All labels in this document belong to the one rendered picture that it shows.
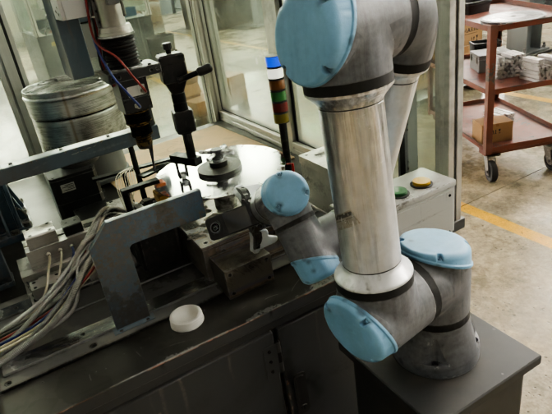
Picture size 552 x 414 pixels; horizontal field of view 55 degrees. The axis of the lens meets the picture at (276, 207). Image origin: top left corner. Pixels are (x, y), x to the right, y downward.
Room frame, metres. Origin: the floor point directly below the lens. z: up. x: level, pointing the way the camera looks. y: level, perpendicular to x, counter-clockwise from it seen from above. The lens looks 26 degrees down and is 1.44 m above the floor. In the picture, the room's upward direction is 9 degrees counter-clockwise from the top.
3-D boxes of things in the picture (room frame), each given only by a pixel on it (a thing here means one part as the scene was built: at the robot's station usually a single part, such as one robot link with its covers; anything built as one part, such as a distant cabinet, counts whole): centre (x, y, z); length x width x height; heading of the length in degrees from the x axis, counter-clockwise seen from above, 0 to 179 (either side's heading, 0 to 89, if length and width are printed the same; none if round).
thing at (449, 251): (0.72, -0.24, 0.91); 0.13 x 0.12 x 0.14; 125
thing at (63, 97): (1.84, 0.63, 0.93); 0.31 x 0.31 x 0.36
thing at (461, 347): (0.73, -0.24, 0.80); 0.15 x 0.15 x 0.10
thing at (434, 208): (1.07, -0.27, 0.82); 0.28 x 0.11 x 0.15; 117
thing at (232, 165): (1.24, 0.12, 0.96); 0.11 x 0.11 x 0.03
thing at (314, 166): (1.33, -0.20, 0.82); 0.18 x 0.18 x 0.15; 27
